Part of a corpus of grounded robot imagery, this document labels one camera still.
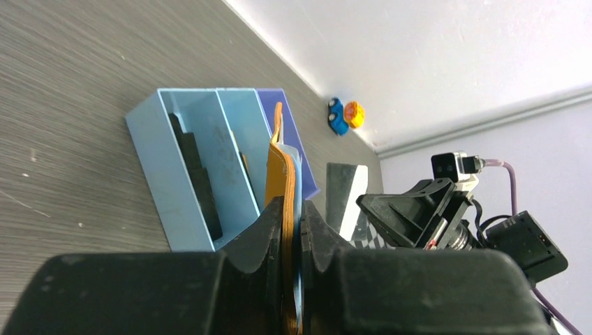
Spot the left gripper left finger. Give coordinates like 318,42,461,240
219,197,283,334

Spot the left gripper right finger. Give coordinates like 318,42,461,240
300,200,355,334

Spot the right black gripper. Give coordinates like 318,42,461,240
356,178,477,251

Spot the dark grey credit card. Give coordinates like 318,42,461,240
325,163,369,242

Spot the orange leather card holder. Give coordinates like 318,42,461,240
265,102,302,334

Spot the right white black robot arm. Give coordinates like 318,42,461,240
356,178,568,288

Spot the black white checkerboard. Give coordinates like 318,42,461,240
349,220,394,249

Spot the black item in left drawer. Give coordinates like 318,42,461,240
168,114,223,241

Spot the blue yellow toy block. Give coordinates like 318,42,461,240
327,97,366,136

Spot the blue purple three-drawer organizer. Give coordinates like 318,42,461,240
125,88,303,251

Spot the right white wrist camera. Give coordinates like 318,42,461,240
431,151,486,192

